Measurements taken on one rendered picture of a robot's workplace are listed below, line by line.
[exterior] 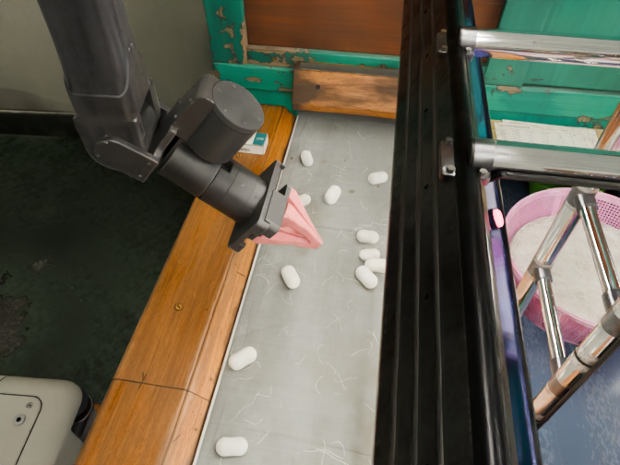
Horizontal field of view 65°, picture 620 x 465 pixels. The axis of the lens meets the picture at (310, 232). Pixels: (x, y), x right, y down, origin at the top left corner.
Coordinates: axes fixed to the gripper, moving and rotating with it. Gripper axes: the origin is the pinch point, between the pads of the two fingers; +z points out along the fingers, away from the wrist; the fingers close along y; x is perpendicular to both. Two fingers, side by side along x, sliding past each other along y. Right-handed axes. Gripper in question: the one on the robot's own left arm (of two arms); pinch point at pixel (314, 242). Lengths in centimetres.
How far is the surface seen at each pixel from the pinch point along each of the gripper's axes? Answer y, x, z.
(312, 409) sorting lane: -15.7, 7.8, 9.0
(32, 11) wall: 118, 99, -71
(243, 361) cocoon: -11.8, 12.2, 0.8
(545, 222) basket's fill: 20.0, -12.0, 35.0
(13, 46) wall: 117, 118, -73
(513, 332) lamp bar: -22.7, -25.4, -2.5
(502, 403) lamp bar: -28.6, -27.0, -6.7
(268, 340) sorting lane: -7.7, 12.2, 3.6
